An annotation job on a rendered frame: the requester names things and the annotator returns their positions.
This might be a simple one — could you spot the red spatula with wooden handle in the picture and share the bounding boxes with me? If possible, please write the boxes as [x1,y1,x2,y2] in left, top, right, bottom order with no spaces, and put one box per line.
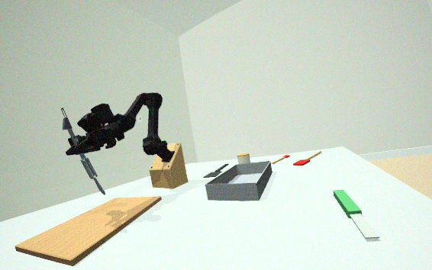
[293,151,321,166]

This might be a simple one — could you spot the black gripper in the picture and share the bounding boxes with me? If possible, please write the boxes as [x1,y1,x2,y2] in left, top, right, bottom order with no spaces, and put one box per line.
[66,126,117,156]

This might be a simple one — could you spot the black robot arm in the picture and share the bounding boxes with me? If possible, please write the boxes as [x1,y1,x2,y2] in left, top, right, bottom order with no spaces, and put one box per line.
[77,92,175,162]

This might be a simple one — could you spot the dark grey spatula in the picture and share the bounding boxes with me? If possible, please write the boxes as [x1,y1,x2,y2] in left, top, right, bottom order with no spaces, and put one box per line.
[202,164,229,178]

